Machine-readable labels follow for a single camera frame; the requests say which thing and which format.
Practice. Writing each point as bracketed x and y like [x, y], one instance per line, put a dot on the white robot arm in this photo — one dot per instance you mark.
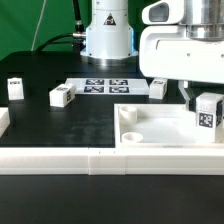
[109, 37]

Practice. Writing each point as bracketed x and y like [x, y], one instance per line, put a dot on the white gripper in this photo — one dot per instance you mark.
[183, 40]

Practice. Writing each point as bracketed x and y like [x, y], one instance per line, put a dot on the white square tabletop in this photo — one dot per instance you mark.
[159, 126]

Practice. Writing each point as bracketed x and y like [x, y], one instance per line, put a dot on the white tag sheet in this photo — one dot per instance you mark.
[109, 86]

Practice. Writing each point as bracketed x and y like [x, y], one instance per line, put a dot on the white L-shaped obstacle wall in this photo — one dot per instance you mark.
[111, 161]

